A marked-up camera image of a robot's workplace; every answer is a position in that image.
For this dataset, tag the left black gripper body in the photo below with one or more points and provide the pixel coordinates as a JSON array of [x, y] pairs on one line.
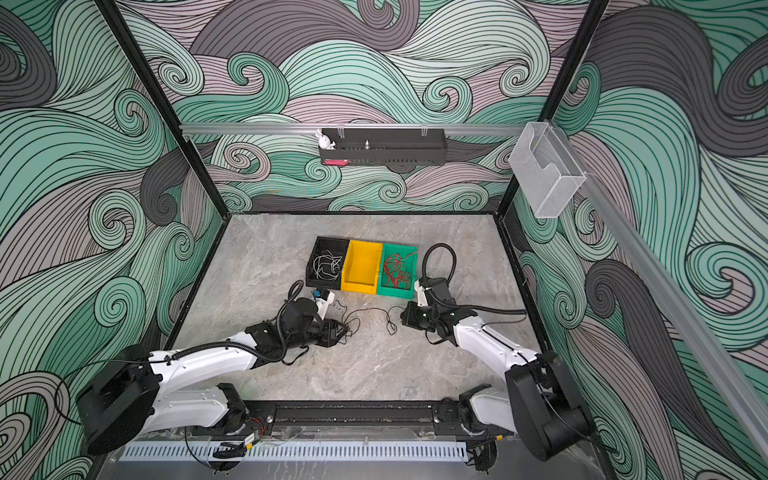
[[326, 333]]

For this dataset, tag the black wall shelf tray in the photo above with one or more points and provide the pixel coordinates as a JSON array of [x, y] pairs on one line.
[[398, 148]]

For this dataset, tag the yellow plastic bin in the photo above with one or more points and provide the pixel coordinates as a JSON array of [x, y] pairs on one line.
[[360, 273]]

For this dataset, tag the black plastic bin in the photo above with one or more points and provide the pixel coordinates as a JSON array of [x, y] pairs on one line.
[[325, 265]]

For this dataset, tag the white slotted cable duct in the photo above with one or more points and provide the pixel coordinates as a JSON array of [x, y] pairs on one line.
[[302, 450]]

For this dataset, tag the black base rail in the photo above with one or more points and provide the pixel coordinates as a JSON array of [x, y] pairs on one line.
[[431, 413]]

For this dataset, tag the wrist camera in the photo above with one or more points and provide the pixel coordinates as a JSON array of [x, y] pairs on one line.
[[323, 299], [423, 296]]

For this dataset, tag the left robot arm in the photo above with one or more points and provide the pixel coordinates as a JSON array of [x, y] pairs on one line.
[[141, 391]]

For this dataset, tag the white rabbit figurine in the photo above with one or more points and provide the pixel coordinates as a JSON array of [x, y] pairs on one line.
[[324, 141]]

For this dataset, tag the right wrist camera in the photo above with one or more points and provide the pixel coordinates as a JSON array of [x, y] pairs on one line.
[[423, 296]]

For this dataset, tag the clear acrylic wall holder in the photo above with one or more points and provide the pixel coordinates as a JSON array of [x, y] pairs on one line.
[[545, 165]]

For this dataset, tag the green plastic bin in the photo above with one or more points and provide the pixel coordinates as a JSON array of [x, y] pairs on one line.
[[398, 271]]

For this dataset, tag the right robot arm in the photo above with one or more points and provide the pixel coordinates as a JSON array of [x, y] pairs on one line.
[[539, 402]]

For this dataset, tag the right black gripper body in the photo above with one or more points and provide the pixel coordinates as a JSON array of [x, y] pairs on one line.
[[421, 317]]

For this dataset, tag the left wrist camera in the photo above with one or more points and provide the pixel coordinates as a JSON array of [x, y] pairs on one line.
[[323, 299]]

